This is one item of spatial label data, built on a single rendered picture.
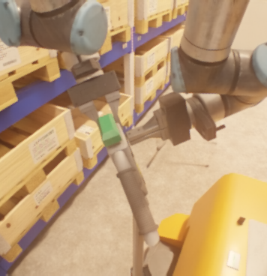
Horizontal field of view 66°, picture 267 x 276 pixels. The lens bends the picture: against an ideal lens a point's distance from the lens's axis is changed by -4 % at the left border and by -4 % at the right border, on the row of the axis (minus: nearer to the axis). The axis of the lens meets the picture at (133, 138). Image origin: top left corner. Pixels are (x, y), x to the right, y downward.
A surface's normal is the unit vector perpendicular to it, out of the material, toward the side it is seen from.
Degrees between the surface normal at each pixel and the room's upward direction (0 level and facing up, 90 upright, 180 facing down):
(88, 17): 94
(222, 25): 111
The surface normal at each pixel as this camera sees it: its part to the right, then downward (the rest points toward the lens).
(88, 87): 0.11, 0.19
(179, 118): 0.27, 0.61
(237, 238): 0.00, -0.77
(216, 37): -0.01, 0.87
